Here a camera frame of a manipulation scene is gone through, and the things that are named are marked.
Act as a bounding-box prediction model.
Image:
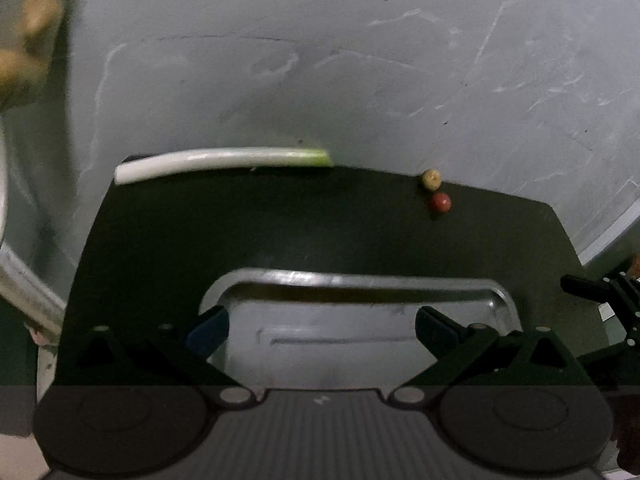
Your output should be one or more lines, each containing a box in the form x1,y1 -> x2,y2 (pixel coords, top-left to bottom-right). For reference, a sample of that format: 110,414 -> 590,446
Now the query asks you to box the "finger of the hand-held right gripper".
575,337 -> 640,386
560,259 -> 640,333

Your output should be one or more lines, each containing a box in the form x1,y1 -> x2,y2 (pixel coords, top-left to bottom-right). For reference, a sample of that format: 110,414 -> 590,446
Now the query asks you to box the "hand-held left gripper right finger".
387,304 -> 598,407

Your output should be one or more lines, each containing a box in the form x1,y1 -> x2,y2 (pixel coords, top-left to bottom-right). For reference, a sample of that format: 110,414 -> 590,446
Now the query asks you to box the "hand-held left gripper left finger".
75,304 -> 257,407

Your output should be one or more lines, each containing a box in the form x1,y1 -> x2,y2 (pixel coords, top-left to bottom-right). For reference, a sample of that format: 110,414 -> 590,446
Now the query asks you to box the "metal tray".
199,268 -> 524,392

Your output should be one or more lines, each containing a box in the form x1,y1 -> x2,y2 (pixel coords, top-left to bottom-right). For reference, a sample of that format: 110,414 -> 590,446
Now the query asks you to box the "black mat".
59,154 -> 585,388

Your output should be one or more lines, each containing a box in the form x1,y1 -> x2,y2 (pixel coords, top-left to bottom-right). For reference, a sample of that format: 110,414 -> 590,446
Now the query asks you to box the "white container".
30,327 -> 68,403

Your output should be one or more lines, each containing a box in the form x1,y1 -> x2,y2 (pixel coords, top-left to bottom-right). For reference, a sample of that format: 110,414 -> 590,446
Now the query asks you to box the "white green leek stalk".
114,147 -> 332,185

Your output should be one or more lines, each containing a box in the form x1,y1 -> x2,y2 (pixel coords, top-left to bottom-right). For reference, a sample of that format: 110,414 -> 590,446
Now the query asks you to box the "metal bar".
0,157 -> 68,338

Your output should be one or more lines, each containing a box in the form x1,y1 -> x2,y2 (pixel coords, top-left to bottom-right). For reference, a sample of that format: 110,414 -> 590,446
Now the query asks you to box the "yellow-brown round object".
0,47 -> 36,106
17,0 -> 63,43

